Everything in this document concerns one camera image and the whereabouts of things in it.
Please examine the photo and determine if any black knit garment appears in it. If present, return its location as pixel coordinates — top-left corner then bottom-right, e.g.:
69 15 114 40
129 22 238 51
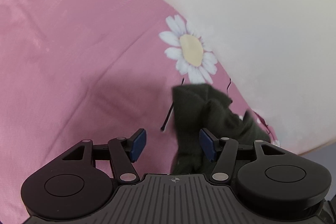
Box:
171 84 271 175

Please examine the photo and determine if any pink floral bed sheet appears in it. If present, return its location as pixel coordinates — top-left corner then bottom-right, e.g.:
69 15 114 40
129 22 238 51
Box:
1 0 278 223

